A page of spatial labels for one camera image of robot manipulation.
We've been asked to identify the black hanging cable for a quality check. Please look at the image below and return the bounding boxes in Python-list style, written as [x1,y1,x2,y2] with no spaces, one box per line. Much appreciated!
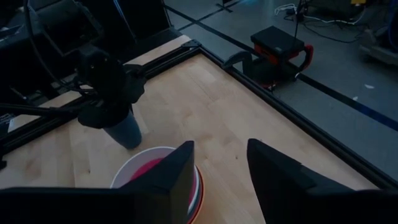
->
[293,0,305,41]

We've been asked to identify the black partition panel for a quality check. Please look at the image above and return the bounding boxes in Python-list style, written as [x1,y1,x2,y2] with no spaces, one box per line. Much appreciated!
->
[102,0,172,44]

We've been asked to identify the black floor cables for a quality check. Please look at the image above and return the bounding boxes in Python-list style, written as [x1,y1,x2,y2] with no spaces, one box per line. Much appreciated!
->
[303,23,363,44]

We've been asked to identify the red and black toolbox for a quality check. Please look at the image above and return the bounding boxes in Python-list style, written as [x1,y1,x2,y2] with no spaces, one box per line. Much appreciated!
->
[250,26,315,91]

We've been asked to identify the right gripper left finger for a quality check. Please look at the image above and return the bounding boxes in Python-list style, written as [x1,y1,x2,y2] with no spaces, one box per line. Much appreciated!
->
[124,141,196,224]

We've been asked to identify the black partition foot bar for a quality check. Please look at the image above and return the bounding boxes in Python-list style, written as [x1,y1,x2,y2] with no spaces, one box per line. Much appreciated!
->
[216,0,242,13]

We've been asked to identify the blue plastic cup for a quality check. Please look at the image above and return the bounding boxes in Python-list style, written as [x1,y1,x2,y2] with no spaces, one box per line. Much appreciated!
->
[104,110,143,150]

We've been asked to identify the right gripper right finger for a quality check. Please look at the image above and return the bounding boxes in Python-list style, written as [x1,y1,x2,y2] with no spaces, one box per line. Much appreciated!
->
[248,139,358,224]

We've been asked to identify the white plastic bowl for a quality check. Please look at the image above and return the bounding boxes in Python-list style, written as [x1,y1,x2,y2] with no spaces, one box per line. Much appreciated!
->
[110,146,201,224]

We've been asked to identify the white floor cable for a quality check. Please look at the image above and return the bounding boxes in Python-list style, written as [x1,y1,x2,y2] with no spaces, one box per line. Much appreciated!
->
[273,2,366,26]

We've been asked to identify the pink plastic bowl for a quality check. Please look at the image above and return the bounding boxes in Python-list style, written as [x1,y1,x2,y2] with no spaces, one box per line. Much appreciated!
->
[129,157,200,215]

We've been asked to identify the red plastic bowl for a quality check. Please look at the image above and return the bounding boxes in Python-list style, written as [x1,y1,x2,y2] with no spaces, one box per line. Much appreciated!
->
[186,169,205,224]

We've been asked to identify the pallet with black equipment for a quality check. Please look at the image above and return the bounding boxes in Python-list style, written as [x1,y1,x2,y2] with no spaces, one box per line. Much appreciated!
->
[359,26,398,68]

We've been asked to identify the orange plastic bowl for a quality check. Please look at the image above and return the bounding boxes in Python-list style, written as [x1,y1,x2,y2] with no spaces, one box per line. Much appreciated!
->
[188,174,206,224]

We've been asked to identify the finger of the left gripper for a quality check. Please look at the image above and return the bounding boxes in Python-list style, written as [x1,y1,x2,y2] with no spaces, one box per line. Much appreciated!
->
[104,104,131,129]
[77,104,105,129]

